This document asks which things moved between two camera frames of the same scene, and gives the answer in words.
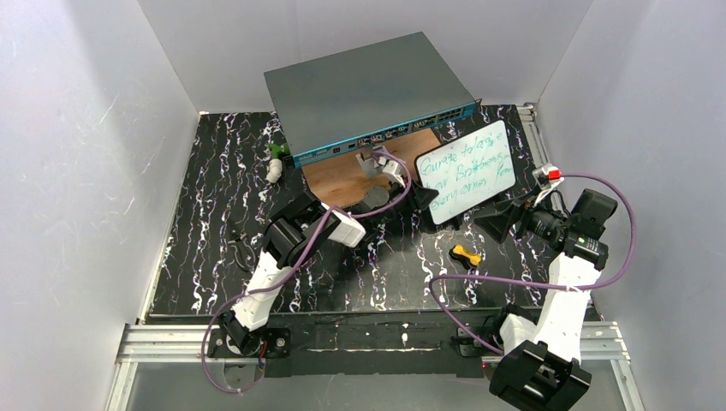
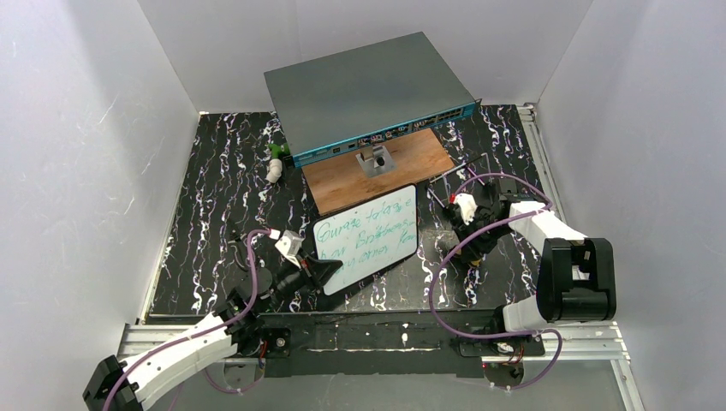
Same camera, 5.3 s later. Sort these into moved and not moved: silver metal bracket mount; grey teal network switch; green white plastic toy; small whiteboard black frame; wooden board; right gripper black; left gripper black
Moved: small whiteboard black frame; left gripper black; right gripper black
Not moved: grey teal network switch; silver metal bracket mount; wooden board; green white plastic toy
